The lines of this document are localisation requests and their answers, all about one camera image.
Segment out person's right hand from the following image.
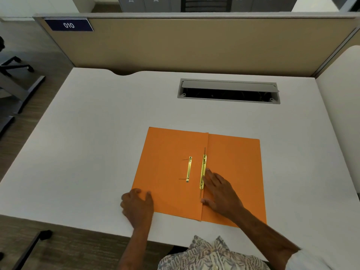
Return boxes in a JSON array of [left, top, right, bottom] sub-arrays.
[[200, 168, 248, 223]]

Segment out person's left hand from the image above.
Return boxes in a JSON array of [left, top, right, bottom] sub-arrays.
[[121, 188, 155, 230]]

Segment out orange paper file folder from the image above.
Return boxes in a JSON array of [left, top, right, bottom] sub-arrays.
[[132, 127, 267, 228]]

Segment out person's left forearm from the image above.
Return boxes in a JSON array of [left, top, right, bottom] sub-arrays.
[[118, 222, 153, 270]]

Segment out person's right forearm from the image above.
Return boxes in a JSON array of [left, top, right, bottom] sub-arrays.
[[238, 209, 302, 263]]

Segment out long gold fastener bar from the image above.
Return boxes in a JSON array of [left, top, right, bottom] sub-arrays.
[[199, 147, 208, 199]]

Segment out short gold fastener clip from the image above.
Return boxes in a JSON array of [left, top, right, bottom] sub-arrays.
[[179, 156, 193, 183]]

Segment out patterned shirt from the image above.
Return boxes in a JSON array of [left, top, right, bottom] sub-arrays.
[[158, 235, 360, 270]]

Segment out black chair leg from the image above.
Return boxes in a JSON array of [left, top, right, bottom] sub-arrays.
[[15, 229, 53, 270]]

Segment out beige desk partition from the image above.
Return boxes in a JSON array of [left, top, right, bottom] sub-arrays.
[[33, 12, 360, 78]]

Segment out white neighbouring desk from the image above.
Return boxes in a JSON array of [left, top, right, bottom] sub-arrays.
[[314, 45, 360, 203]]

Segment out grey metal desk leg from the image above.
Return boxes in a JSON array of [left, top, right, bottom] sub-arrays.
[[0, 72, 46, 135]]

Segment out black office chair base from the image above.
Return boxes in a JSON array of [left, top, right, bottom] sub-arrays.
[[0, 36, 35, 78]]

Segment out blue number sign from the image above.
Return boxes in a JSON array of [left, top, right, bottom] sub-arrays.
[[44, 18, 94, 32]]

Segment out grey filing cabinets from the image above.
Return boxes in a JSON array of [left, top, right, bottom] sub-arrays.
[[117, 0, 299, 13]]

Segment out black mesh chair back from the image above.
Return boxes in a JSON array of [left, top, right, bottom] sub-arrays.
[[180, 0, 233, 13]]

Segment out grey desk cable tray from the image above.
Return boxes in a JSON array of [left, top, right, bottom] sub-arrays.
[[177, 78, 281, 105]]

